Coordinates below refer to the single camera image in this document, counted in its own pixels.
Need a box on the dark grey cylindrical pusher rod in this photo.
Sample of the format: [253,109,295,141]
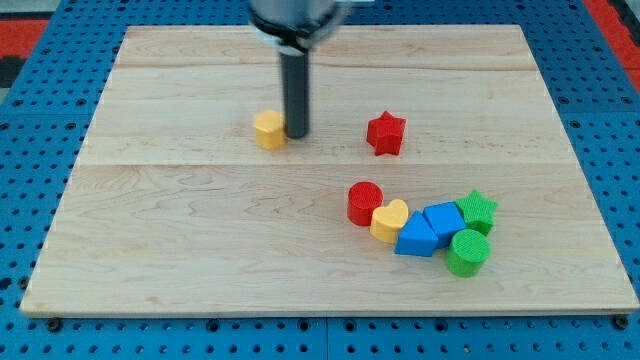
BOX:
[280,53,310,139]

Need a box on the yellow hexagon block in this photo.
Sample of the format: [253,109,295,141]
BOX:
[253,110,287,150]

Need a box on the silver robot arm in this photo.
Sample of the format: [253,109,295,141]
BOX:
[248,0,350,139]

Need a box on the red star block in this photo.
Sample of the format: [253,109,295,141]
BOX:
[366,111,406,156]

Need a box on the red cylinder block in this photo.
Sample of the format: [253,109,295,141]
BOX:
[347,181,384,226]

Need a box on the light wooden board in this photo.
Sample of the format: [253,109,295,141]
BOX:
[20,25,639,318]

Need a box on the yellow heart block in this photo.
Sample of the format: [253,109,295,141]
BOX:
[369,199,409,244]

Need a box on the blue triangle block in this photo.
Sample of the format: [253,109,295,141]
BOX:
[394,211,439,257]

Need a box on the blue cube block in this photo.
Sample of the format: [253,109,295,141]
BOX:
[423,202,466,249]

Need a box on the green star block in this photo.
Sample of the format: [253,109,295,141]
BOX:
[454,189,499,236]

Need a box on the green cylinder block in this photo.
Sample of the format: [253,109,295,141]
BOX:
[445,229,491,278]

